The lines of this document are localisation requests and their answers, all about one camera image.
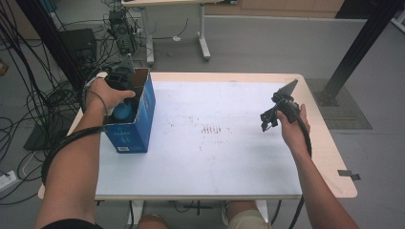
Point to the black metal frame post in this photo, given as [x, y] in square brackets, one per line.
[359, 44]
[54, 44]

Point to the person's right leg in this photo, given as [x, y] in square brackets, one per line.
[246, 218]

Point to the black tape strip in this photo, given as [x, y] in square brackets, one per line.
[349, 174]

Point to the white desk with legs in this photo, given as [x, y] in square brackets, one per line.
[203, 38]

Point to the white table leg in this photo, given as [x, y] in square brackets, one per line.
[137, 211]
[262, 210]

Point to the black computer tower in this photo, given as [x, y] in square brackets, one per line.
[122, 31]

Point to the black equipment box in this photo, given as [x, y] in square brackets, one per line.
[79, 44]

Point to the blue plastic bottle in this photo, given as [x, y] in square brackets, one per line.
[122, 111]

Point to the person's right hand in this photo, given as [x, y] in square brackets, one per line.
[294, 133]

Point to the person's leg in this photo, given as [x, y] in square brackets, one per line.
[153, 222]
[246, 218]

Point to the blue cardboard box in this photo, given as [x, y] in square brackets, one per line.
[135, 136]

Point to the person's left leg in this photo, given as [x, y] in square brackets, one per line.
[153, 222]

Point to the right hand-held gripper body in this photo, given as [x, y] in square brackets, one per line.
[286, 101]

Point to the person's left hand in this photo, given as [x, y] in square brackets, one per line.
[106, 93]

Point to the white power strip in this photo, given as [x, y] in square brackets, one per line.
[7, 180]

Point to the white table mat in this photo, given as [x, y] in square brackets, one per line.
[203, 159]

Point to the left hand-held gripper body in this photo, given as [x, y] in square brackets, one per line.
[122, 74]

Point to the person's black sleeve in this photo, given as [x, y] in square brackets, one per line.
[71, 224]

